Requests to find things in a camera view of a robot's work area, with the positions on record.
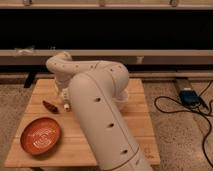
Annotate white plastic bottle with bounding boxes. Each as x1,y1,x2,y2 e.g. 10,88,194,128
64,104,71,111

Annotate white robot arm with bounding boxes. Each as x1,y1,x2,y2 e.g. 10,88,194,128
46,52,153,171

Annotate orange ceramic bowl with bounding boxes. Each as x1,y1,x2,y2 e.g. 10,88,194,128
20,117,61,155

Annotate dark red chili pepper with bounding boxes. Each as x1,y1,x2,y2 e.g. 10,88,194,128
42,100,59,114

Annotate wooden table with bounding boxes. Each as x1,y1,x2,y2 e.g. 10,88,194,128
4,79,160,168

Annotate blue power adapter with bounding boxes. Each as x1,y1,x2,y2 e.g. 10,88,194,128
179,90,199,106

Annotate black cable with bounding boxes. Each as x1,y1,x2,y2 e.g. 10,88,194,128
153,79,213,169

